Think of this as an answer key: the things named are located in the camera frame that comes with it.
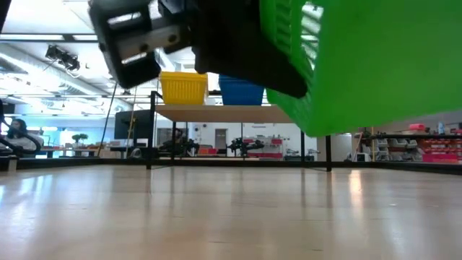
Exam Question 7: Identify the black cable loop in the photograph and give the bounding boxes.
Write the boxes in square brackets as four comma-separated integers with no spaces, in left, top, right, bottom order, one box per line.
[0,130,42,158]

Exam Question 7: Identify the black overhead camera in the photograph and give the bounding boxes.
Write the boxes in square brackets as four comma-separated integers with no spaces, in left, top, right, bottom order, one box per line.
[44,44,82,72]

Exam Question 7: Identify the black aluminium table frame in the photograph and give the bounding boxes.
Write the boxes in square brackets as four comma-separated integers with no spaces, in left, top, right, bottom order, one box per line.
[16,157,462,176]

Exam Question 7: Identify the grey door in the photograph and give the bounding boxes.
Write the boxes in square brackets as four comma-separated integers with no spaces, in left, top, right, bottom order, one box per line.
[214,129,228,150]

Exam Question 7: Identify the white cabinet red bins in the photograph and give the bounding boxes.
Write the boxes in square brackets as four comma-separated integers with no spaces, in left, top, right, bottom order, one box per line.
[243,136,284,159]

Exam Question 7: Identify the green slotted plastic basket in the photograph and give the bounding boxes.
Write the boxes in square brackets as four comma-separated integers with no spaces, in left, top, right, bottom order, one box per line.
[258,0,462,138]

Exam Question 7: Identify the long straight black cable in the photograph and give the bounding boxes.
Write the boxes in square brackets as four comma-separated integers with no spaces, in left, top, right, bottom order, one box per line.
[97,83,118,147]

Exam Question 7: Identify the storage rack red bins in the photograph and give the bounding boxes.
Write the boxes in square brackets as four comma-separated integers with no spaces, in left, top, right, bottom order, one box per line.
[360,122,462,164]

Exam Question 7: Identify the person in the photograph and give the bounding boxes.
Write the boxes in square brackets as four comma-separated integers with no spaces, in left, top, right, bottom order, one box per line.
[4,118,45,152]

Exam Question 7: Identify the black screen panel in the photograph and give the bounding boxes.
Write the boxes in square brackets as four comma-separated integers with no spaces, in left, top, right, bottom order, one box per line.
[114,109,153,141]

